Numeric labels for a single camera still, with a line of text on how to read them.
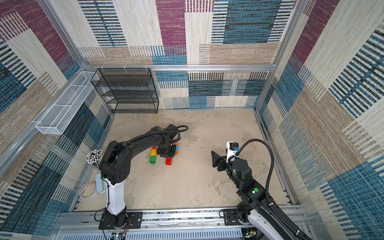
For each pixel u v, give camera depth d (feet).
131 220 2.39
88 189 2.71
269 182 1.80
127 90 3.63
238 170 1.77
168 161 2.93
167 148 2.61
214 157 2.38
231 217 2.40
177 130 2.66
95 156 2.47
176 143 2.79
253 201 1.70
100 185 2.67
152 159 3.09
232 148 2.06
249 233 2.31
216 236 2.30
